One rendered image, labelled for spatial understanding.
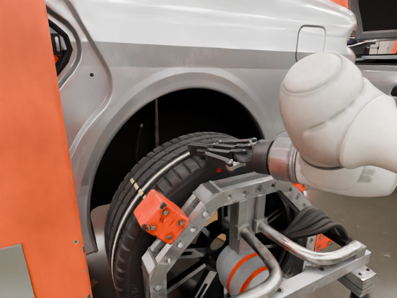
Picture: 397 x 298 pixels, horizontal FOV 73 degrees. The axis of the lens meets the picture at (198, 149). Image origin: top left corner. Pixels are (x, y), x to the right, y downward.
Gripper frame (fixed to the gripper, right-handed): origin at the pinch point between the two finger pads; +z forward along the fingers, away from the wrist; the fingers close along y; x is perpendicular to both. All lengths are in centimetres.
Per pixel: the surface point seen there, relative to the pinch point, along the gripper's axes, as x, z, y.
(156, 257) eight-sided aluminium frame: -14.9, -0.4, -23.4
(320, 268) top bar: -23.5, -29.7, -4.8
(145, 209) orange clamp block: -3.6, 0.6, -20.8
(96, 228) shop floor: -109, 168, 23
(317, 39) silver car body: 10, -6, 83
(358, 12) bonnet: -10, 29, 392
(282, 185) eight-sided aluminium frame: -13.6, -17.1, 8.3
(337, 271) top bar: -25.0, -32.5, -3.0
